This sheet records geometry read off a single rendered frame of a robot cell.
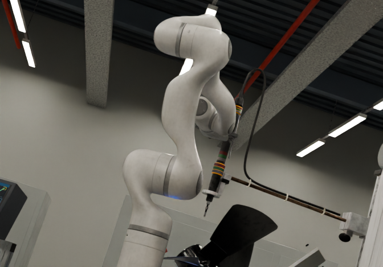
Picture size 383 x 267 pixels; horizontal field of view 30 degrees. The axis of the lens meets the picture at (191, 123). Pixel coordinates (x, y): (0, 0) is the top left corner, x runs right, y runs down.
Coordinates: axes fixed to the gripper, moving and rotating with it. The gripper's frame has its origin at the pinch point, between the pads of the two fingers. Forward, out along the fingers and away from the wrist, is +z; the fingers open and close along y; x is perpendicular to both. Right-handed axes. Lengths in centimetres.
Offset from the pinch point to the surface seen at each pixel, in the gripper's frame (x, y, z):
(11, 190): -44, -57, -30
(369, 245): -43, 72, -120
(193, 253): -43.1, -0.8, 14.1
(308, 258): -33, 41, 12
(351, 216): -9, 49, 41
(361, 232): -14, 54, 44
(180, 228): 18, -187, 526
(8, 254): -65, -51, -28
